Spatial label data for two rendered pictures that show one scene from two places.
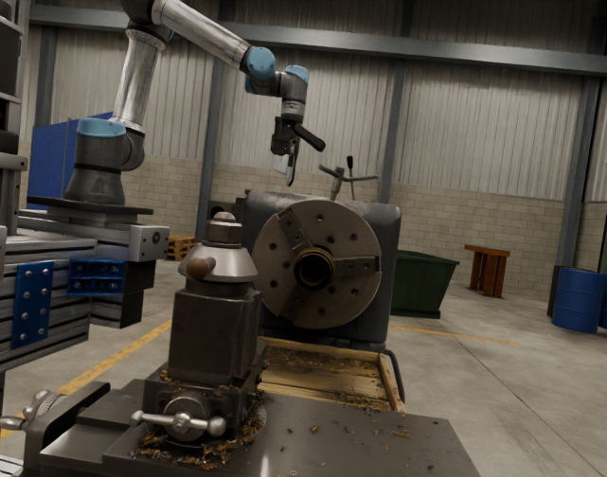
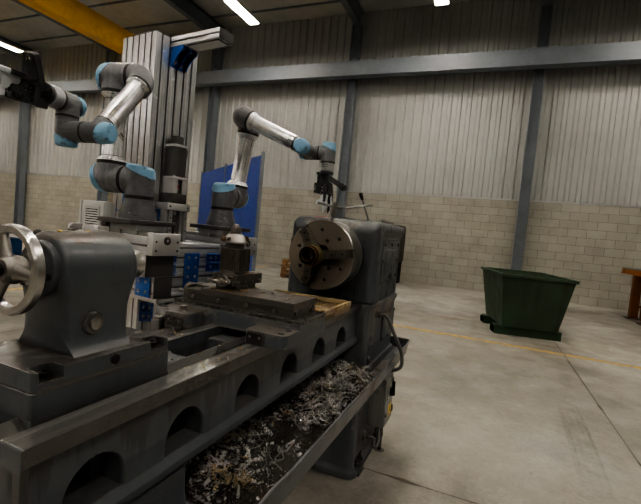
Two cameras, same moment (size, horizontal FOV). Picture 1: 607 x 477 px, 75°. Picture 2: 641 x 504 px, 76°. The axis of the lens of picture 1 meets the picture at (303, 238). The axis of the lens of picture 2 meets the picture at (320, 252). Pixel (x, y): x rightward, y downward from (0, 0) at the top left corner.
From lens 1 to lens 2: 1.01 m
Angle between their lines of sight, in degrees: 19
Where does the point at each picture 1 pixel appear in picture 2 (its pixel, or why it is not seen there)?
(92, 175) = (218, 212)
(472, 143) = (632, 152)
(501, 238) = not seen: outside the picture
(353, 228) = (338, 234)
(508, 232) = not seen: outside the picture
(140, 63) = (244, 149)
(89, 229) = (216, 239)
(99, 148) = (221, 197)
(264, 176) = (395, 201)
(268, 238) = (297, 241)
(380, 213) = (367, 226)
